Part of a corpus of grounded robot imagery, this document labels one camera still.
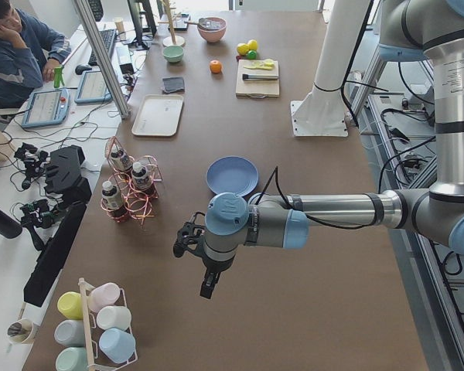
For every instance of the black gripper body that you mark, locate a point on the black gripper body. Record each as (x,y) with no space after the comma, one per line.
(215,267)

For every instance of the grey folded cloth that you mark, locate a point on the grey folded cloth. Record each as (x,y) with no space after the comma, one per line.
(173,85)

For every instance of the blue cup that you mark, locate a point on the blue cup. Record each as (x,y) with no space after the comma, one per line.
(117,345)

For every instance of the wooden cutting board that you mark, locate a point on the wooden cutting board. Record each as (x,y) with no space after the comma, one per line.
(257,89)

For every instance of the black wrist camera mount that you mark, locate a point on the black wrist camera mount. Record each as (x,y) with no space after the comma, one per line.
(190,238)

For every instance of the tea bottle white cap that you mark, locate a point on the tea bottle white cap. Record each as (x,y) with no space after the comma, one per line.
(113,201)

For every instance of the yellow cup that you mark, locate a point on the yellow cup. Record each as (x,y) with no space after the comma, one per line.
(69,305)

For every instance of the white camera pole base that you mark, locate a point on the white camera pole base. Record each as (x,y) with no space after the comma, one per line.
(323,111)

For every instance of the yellow lemon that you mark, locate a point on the yellow lemon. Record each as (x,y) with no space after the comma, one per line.
(242,49)
(252,44)

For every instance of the pink bowl with ice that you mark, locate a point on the pink bowl with ice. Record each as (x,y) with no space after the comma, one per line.
(213,36)

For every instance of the aluminium frame post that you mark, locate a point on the aluminium frame post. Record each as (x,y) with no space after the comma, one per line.
(89,24)

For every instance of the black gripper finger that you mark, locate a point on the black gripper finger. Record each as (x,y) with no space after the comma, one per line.
(206,289)
(215,276)

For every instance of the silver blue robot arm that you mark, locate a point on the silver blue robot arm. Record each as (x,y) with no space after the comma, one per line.
(410,31)

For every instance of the pink cup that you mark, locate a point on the pink cup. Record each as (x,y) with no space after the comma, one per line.
(102,296)

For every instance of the copper wire bottle rack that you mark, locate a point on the copper wire bottle rack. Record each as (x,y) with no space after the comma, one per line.
(138,204)

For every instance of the paper cup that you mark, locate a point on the paper cup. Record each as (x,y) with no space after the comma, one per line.
(22,331)

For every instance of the black water bottle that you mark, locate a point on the black water bottle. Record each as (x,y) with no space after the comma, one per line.
(9,228)

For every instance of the orange fruit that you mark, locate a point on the orange fruit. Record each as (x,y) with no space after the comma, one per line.
(215,66)

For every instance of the green lime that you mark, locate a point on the green lime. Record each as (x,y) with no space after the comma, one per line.
(252,55)

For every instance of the grey cup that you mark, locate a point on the grey cup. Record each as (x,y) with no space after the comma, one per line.
(70,333)

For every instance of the cream rectangular tray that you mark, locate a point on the cream rectangular tray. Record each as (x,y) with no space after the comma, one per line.
(158,115)

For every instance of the blue teach pendant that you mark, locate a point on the blue teach pendant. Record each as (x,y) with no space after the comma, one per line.
(46,108)
(92,89)

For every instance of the black keyboard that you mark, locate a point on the black keyboard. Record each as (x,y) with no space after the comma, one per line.
(108,37)

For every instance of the mint green bowl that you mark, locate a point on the mint green bowl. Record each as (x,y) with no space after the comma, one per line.
(173,53)

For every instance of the white cup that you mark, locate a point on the white cup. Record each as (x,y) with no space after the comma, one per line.
(114,317)

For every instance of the steel muddler black tip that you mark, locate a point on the steel muddler black tip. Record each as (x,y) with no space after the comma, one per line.
(259,77)

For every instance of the blue round plate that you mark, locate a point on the blue round plate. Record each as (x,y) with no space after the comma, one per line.
(232,174)

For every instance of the black computer mouse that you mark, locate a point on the black computer mouse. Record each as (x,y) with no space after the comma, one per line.
(82,68)

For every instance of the wooden cup tree stand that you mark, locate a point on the wooden cup tree stand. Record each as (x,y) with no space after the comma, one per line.
(173,39)

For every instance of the mint green cup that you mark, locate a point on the mint green cup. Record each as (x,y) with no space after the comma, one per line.
(72,359)

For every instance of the metal ice scoop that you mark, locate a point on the metal ice scoop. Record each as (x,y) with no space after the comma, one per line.
(207,24)

